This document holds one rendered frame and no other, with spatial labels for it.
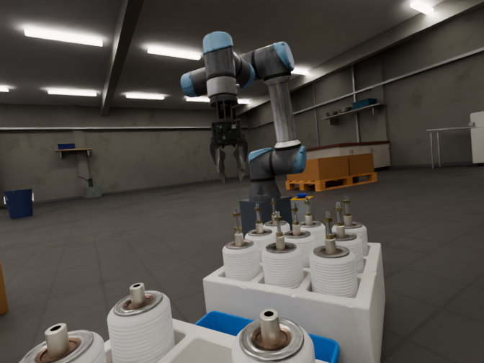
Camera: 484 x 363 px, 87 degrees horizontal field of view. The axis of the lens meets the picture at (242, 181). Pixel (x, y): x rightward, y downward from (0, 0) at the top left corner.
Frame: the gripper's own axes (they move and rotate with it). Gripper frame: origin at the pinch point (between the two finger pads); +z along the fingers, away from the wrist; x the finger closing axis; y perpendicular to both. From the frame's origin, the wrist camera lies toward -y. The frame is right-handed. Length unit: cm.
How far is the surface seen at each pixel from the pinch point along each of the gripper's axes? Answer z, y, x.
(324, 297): 25.1, 18.5, 15.9
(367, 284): 25.1, 15.5, 26.3
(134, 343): 21.6, 31.0, -16.5
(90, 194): 31, -805, -489
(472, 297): 43, -5, 67
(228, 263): 21.4, 3.8, -3.1
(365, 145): -25, -576, 337
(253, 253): 19.7, 3.9, 3.3
